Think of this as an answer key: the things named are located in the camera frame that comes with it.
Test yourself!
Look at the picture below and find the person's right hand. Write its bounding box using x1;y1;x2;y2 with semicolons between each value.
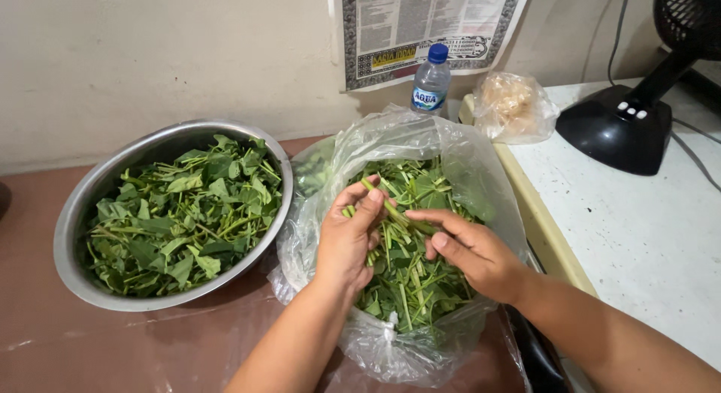
404;208;531;305

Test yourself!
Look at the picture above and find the person's left hand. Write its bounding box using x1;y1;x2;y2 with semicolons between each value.
313;181;397;296

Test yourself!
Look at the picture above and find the bundle of short green stems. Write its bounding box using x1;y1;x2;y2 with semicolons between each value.
341;205;377;268

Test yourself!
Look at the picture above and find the long green vegetable stem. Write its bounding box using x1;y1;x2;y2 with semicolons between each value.
360;177;438;236

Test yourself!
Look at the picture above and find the heap of unpicked leafy stems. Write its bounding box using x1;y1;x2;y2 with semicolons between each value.
293;151;498;335

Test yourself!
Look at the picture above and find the black glossy object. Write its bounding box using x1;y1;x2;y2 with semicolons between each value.
503;304;571;393

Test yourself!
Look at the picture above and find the large clear plastic bag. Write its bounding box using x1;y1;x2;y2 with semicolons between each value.
267;104;534;388

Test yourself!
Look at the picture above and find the white low table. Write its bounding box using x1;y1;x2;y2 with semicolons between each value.
459;77;721;393

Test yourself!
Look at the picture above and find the small plastic bag of snacks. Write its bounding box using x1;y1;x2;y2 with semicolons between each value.
471;71;562;145

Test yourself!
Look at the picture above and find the heap of picked green leaves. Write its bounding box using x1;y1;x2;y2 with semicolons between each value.
83;134;284;298

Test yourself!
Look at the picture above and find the clear water bottle blue cap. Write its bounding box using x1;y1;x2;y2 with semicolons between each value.
410;43;452;118

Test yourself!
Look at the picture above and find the black desk fan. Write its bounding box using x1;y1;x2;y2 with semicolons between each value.
555;0;721;177

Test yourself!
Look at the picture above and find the round steel bowl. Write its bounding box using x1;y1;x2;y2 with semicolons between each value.
53;119;295;313

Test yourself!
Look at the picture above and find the grey fan power cable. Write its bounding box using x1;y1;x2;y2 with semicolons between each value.
670;132;721;193

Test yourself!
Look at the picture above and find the printed paper wall poster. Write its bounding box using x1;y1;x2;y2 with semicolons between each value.
328;0;534;93

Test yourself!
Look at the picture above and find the grey cable on table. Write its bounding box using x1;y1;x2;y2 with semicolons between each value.
672;117;721;145

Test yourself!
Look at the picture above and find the thin grey wall cable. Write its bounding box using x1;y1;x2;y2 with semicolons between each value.
606;0;633;87

